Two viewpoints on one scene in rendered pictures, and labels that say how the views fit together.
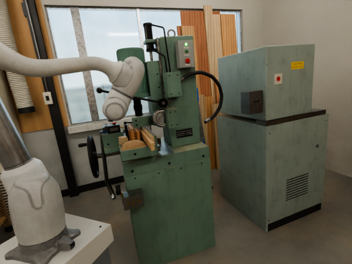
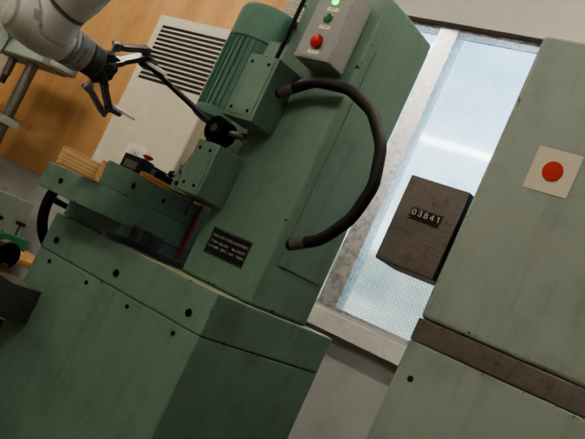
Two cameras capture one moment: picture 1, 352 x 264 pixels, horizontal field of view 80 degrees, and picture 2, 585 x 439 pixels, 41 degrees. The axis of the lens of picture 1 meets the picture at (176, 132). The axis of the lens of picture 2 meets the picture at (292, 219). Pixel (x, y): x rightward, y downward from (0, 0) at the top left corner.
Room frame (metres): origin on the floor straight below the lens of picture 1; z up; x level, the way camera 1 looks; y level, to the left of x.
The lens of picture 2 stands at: (0.53, -1.50, 0.87)
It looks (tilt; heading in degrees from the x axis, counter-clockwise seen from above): 5 degrees up; 55
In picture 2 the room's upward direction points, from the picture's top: 25 degrees clockwise
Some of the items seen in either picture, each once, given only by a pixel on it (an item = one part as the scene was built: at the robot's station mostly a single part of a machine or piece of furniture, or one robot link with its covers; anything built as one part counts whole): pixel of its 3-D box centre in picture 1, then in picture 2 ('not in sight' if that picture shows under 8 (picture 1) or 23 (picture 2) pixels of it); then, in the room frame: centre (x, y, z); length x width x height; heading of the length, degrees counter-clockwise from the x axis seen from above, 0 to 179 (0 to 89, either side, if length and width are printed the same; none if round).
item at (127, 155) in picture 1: (127, 141); (147, 220); (1.40, 0.34, 0.87); 0.61 x 0.30 x 0.06; 17
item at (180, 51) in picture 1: (185, 54); (332, 32); (1.39, -0.11, 1.40); 0.10 x 0.06 x 0.16; 107
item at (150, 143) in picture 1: (144, 135); (150, 199); (1.32, 0.21, 0.92); 0.54 x 0.02 x 0.04; 17
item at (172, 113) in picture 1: (171, 117); (210, 173); (1.33, 0.02, 1.02); 0.09 x 0.07 x 0.12; 17
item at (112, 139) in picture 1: (113, 138); not in sight; (1.38, 0.43, 0.91); 0.15 x 0.14 x 0.09; 17
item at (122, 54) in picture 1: (133, 74); (249, 73); (1.43, 0.24, 1.32); 0.18 x 0.18 x 0.31
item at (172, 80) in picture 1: (172, 84); (260, 93); (1.35, -0.01, 1.23); 0.09 x 0.08 x 0.15; 107
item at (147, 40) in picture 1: (150, 37); not in sight; (1.47, 0.11, 1.54); 0.08 x 0.08 x 0.17; 17
